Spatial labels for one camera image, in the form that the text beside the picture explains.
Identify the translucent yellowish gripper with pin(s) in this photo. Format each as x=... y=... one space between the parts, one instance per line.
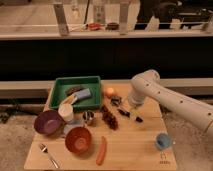
x=134 y=111

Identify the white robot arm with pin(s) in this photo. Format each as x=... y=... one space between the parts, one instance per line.
x=146 y=84

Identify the blue cup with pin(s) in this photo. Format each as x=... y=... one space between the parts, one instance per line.
x=163 y=141

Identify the small metal cup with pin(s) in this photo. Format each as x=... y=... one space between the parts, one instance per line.
x=88 y=117

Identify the white cylindrical cup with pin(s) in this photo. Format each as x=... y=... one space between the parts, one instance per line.
x=66 y=112

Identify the dark red grape bunch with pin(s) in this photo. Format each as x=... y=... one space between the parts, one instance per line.
x=109 y=118

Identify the orange fruit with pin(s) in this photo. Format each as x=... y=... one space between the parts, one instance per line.
x=109 y=92

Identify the orange carrot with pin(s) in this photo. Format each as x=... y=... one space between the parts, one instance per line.
x=102 y=151

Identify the blue grey sponge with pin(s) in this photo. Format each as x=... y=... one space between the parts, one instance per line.
x=83 y=94

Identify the orange-brown bowl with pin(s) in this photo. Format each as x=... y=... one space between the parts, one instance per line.
x=78 y=140

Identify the yellow item in tray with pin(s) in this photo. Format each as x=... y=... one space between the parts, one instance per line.
x=70 y=100

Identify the dark brown item in tray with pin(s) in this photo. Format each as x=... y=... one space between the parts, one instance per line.
x=72 y=90

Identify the light blue cloth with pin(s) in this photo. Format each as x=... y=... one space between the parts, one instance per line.
x=70 y=126

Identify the green plastic tray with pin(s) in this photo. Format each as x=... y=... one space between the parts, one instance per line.
x=61 y=85

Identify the purple bowl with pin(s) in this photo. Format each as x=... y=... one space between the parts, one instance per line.
x=47 y=122

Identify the dark bowl on shelf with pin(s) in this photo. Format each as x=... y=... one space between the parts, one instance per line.
x=112 y=26

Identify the red object on shelf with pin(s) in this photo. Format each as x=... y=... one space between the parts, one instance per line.
x=94 y=26

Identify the silver fork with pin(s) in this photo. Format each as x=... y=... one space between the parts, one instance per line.
x=44 y=149

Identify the person in background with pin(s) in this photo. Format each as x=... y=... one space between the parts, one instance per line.
x=159 y=9

